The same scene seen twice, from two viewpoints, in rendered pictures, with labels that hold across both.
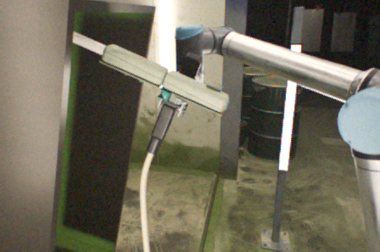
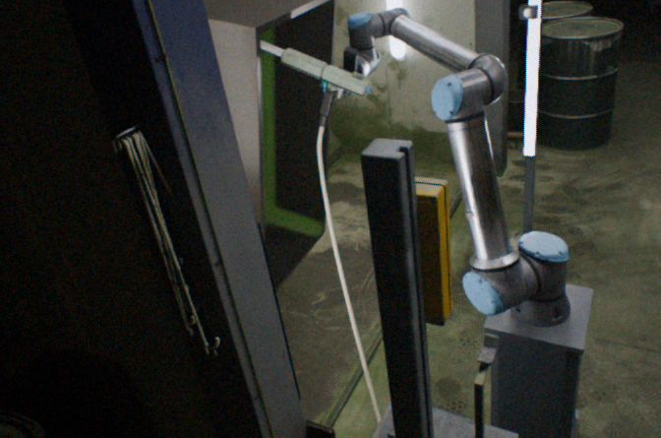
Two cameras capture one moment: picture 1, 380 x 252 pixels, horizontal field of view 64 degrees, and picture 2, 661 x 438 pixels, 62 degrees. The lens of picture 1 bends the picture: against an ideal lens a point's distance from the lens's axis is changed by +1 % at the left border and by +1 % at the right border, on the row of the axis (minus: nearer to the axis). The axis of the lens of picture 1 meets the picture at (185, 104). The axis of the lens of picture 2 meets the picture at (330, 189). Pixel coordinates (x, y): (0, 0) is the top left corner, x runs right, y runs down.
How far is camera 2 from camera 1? 114 cm
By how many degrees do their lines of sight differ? 21
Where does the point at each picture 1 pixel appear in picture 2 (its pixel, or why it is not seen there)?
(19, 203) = not seen: hidden behind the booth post
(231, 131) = (490, 108)
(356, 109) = (437, 90)
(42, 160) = (250, 132)
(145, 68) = (309, 65)
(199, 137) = not seen: hidden behind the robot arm
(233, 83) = (491, 40)
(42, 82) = (245, 81)
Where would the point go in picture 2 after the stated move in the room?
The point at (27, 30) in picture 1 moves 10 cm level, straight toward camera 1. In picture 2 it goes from (233, 48) to (235, 55)
